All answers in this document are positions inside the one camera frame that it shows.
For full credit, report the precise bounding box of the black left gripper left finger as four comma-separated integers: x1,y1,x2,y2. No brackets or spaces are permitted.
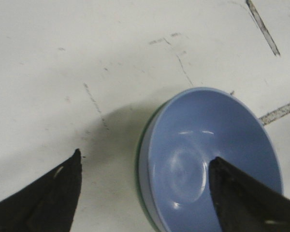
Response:
0,149,82,232

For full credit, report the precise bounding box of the blue bowl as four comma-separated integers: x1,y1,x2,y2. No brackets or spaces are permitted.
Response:
149,87,283,232

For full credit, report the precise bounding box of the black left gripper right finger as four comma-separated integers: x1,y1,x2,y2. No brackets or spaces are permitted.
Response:
208,157,290,232

